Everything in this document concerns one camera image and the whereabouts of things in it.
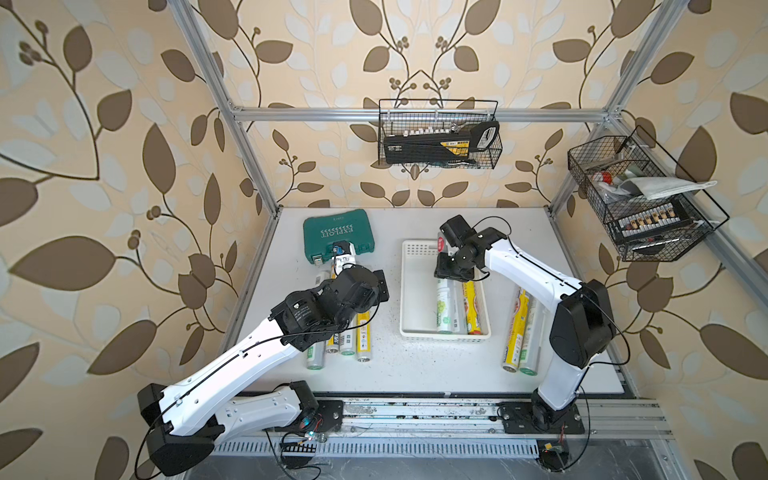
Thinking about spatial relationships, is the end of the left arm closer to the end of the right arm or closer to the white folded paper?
the end of the right arm

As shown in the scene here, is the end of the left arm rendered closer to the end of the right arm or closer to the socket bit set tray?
the end of the right arm

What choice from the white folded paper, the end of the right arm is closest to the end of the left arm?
the end of the right arm

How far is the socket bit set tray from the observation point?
654 millimetres

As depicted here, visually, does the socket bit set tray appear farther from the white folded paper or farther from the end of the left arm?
the end of the left arm
